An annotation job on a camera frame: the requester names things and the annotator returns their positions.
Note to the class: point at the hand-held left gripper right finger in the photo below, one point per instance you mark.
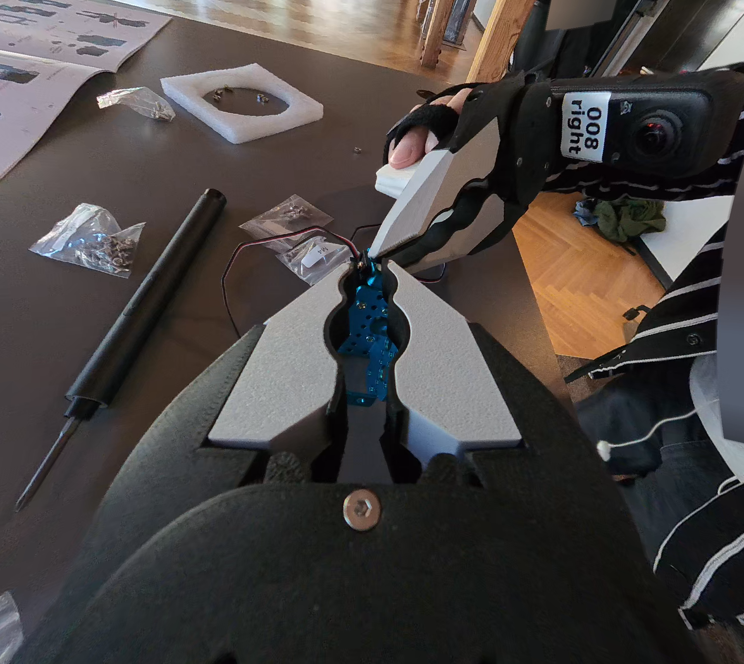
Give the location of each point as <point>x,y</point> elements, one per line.
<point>453,379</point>

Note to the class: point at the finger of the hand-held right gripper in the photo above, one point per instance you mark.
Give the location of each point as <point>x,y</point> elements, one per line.
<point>476,234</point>
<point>418,199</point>

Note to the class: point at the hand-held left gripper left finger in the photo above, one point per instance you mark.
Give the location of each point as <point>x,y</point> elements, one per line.
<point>279,379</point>

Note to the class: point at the blue bracket servo assembly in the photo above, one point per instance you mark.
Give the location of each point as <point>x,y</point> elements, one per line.
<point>366,321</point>

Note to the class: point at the round desk grommet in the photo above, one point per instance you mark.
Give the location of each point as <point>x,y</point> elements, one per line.
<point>424,92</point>

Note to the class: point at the dark brown desk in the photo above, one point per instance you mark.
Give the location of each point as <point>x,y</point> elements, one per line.
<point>174,327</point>

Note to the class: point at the person's right hand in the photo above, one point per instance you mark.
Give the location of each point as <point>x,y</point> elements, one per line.
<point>407,152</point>

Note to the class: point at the dark chair with pale piping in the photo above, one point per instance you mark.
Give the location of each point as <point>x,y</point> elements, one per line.
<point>552,47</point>

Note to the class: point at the clear bag with white label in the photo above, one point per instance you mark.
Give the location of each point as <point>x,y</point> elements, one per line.
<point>308,260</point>

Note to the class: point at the pile of clothes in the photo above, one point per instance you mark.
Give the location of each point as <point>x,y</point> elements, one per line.
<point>628,216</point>

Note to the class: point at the flat clear bag of screws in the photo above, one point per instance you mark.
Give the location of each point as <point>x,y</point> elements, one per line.
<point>279,219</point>

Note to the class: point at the black electric screwdriver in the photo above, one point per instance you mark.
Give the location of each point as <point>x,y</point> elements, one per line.
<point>148,297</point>

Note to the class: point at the person's legs blue jeans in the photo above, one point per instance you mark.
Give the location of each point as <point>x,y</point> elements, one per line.
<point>639,420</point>

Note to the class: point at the cluster of small loose screws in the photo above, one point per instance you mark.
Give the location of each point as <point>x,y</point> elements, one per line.
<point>222,92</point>

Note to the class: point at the clear bag of many screws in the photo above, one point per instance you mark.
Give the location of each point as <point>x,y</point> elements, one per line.
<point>87,245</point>

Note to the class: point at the crumpled small clear bag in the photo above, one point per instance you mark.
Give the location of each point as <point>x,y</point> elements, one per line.
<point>131,100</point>

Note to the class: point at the open instruction manual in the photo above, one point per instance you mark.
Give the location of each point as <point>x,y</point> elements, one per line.
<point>35,111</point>

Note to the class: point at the clear bag of brass nuts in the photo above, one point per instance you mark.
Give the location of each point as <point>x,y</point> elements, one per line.
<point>7,623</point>

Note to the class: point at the white foam frame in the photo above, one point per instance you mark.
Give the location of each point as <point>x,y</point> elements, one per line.
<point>177,88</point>

